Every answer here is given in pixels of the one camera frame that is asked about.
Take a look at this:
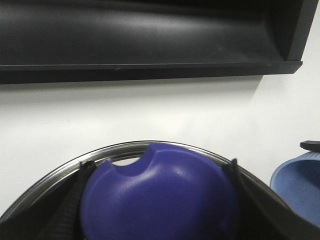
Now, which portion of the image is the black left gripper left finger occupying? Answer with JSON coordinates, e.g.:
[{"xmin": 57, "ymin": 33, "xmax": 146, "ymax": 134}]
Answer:
[{"xmin": 36, "ymin": 161, "xmax": 97, "ymax": 240}]

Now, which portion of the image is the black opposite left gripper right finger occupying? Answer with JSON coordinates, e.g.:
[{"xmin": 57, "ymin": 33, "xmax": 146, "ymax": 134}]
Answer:
[{"xmin": 300, "ymin": 140, "xmax": 320, "ymax": 152}]

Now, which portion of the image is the light blue plastic cup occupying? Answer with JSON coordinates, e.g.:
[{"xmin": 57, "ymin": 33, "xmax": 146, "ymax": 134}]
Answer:
[{"xmin": 269, "ymin": 151, "xmax": 320, "ymax": 227}]

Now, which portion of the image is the black range hood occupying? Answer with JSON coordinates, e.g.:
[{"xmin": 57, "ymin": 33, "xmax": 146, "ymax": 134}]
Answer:
[{"xmin": 0, "ymin": 0, "xmax": 318, "ymax": 85}]

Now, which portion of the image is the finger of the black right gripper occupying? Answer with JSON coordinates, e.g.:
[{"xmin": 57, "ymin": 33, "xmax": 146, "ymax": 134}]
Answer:
[{"xmin": 222, "ymin": 159, "xmax": 298, "ymax": 240}]

